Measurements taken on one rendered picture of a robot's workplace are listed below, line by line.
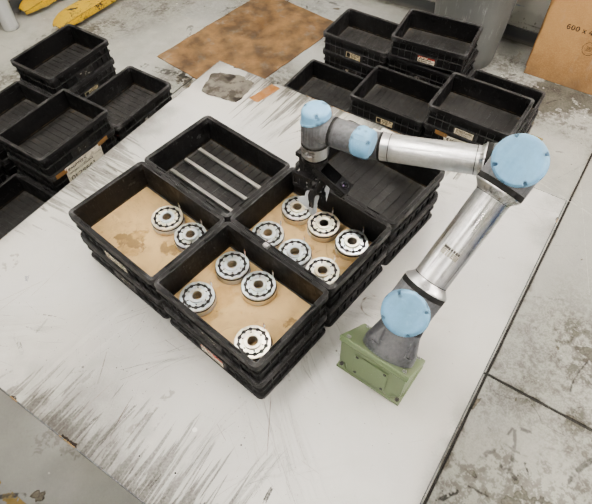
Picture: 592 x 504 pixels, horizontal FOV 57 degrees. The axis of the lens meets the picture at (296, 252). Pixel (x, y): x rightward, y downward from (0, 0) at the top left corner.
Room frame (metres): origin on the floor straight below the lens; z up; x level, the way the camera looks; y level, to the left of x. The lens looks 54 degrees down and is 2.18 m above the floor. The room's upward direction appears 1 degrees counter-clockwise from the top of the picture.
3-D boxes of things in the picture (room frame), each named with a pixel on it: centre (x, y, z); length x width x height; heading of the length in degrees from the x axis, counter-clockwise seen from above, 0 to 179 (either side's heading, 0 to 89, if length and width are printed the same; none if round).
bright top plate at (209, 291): (0.82, 0.29, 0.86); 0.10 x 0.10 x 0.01
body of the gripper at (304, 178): (1.07, -0.05, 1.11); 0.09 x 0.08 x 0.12; 55
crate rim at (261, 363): (0.81, 0.15, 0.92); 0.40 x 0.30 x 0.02; 48
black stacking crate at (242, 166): (1.30, 0.25, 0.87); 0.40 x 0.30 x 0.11; 48
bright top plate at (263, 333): (0.67, 0.12, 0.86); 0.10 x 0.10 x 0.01
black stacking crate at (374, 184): (1.25, -0.24, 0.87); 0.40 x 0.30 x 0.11; 48
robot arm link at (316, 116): (1.06, -0.06, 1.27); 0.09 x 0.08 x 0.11; 61
